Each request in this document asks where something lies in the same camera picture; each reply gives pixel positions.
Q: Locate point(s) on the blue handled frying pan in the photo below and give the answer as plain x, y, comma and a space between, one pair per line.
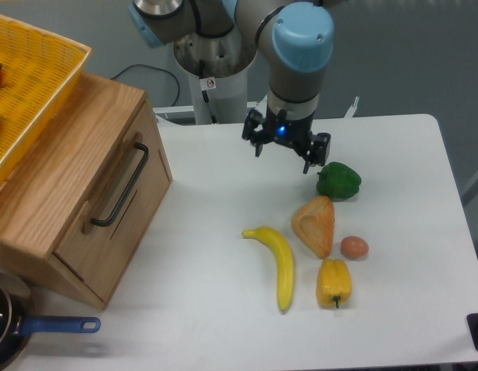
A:
18, 319

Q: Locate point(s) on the wooden top drawer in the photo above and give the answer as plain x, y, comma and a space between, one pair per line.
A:
105, 233

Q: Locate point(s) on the brown toy egg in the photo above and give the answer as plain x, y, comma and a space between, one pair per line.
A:
354, 247

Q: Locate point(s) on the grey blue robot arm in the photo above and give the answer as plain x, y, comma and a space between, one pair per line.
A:
294, 37

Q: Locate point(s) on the white table frame bracket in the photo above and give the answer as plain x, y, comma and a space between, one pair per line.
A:
352, 108

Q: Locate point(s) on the yellow toy banana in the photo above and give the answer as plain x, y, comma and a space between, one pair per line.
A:
285, 264

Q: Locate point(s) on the black metal drawer handle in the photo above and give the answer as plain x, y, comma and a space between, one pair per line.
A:
109, 220

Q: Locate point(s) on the green toy bell pepper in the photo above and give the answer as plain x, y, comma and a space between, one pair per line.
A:
338, 181

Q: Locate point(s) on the yellow toy bell pepper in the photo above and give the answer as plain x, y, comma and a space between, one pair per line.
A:
334, 284

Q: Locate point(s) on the black corner device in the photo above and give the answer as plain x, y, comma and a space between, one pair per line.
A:
477, 331

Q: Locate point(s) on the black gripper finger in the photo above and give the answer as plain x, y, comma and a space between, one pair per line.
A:
254, 130
314, 150

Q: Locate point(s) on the orange toy bread slice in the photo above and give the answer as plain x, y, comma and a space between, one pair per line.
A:
313, 224

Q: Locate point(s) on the yellow plastic basket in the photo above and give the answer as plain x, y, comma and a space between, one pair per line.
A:
40, 70

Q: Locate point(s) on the wooden drawer cabinet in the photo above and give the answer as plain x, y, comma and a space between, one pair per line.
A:
45, 192

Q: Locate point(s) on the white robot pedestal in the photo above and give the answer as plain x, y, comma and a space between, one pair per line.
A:
217, 71

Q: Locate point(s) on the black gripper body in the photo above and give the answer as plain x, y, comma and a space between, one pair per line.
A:
295, 134

